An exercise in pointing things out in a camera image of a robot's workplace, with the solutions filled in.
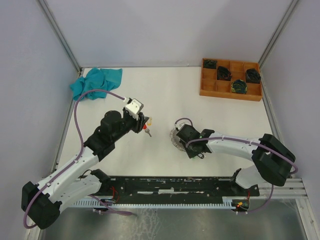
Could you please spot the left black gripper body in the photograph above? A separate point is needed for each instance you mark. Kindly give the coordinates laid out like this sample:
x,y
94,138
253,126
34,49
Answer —
x,y
138,123

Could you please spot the right aluminium corner post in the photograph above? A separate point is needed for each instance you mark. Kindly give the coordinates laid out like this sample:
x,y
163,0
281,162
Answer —
x,y
278,31

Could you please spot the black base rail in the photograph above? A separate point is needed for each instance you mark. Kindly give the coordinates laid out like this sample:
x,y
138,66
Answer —
x,y
169,190

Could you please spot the dark rolled sock top-left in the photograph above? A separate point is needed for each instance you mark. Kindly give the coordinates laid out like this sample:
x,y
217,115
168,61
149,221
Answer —
x,y
210,64

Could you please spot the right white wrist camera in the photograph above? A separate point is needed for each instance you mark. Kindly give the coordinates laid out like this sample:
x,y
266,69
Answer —
x,y
179,127

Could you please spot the aluminium corner post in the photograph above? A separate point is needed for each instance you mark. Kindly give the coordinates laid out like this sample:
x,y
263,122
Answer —
x,y
278,31
48,13

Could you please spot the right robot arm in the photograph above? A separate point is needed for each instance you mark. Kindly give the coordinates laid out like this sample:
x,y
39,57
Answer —
x,y
272,161

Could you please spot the wooden compartment tray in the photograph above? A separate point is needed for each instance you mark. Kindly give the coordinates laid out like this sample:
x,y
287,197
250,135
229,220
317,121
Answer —
x,y
211,87

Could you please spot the dark rolled sock right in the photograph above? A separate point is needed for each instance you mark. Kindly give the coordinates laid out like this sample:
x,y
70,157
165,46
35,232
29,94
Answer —
x,y
252,76

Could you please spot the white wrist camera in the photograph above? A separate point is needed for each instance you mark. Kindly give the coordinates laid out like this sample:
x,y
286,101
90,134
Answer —
x,y
133,106
179,127

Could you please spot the black key tag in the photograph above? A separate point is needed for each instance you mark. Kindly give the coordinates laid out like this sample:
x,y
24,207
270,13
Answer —
x,y
201,155

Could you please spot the teal cloth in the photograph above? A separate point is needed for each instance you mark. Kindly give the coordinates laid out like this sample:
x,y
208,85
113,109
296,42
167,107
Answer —
x,y
97,78

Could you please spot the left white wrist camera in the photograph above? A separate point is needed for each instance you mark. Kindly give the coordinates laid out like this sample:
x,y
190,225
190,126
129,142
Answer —
x,y
133,106

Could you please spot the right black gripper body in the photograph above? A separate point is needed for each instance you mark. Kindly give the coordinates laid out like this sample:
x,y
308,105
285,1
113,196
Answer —
x,y
191,152

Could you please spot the red key tag with key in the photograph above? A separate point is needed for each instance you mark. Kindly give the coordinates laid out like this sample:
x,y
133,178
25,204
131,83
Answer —
x,y
147,130

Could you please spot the left aluminium corner post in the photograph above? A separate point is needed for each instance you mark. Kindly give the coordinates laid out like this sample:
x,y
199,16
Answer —
x,y
48,13

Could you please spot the dark rolled sock blue-yellow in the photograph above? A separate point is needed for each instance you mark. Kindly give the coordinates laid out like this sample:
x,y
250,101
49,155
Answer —
x,y
239,87

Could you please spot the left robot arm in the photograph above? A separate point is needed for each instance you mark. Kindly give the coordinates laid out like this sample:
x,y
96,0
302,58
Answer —
x,y
44,201

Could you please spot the yellow key tag with ring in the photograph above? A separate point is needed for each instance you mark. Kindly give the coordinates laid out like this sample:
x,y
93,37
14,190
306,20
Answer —
x,y
149,122

